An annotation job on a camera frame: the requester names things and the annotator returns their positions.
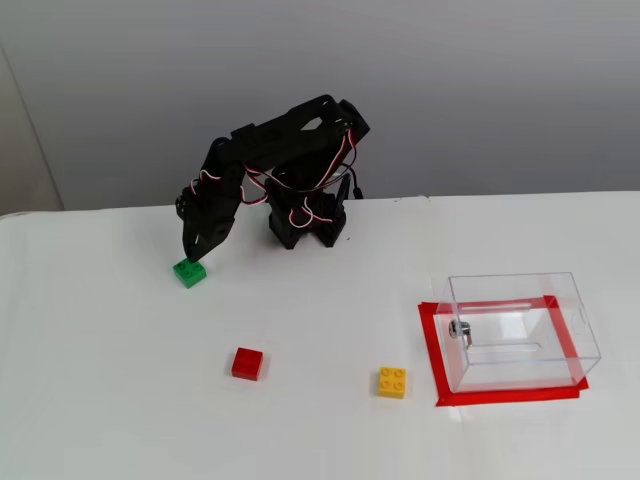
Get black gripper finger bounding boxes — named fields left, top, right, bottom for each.
left=174, top=186, right=200, bottom=263
left=193, top=218, right=236, bottom=263

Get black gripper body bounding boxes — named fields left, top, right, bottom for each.
left=191, top=144, right=247, bottom=237

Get red white servo wires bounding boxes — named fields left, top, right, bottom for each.
left=191, top=127, right=362, bottom=230

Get red tape frame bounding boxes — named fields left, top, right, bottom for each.
left=417, top=294, right=590, bottom=409

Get red lego brick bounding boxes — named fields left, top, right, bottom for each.
left=230, top=347, right=265, bottom=382

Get green lego brick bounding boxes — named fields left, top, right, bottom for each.
left=172, top=258, right=210, bottom=290

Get transparent plastic box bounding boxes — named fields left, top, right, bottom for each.
left=434, top=271, right=603, bottom=395

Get silver metal box lock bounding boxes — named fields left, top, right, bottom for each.
left=447, top=319, right=474, bottom=349

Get yellow lego brick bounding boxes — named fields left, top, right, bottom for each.
left=376, top=366, right=408, bottom=400

